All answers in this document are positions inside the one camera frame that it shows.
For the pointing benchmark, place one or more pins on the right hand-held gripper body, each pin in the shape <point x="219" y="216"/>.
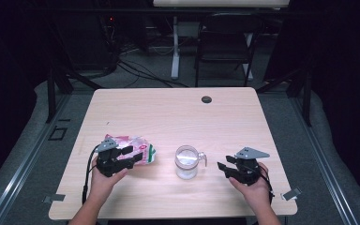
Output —
<point x="247" y="167"/>

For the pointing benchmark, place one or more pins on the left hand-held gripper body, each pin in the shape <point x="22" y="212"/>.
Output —
<point x="107" y="162"/>

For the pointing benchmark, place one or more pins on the pink and white plastic bag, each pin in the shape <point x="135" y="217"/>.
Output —
<point x="143" y="150"/>

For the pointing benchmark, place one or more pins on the person's left hand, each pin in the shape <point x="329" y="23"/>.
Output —
<point x="101" y="186"/>

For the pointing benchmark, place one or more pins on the person's right hand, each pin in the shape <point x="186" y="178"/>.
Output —
<point x="256" y="192"/>

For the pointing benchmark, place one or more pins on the grey table edge clip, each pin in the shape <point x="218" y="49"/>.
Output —
<point x="291" y="194"/>
<point x="54" y="198"/>

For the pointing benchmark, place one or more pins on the round dark table grommet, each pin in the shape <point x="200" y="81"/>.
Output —
<point x="206" y="99"/>

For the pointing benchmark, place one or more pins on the black metal stand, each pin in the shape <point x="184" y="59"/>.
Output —
<point x="51" y="93"/>
<point x="307" y="100"/>

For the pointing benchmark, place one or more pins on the black chair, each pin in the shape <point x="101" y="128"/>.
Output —
<point x="225" y="34"/>

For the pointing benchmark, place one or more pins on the white desk with white legs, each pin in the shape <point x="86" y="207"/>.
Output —
<point x="220" y="2"/>

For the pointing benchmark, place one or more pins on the metal floor rail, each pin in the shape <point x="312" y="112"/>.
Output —
<point x="22" y="175"/>
<point x="328" y="175"/>

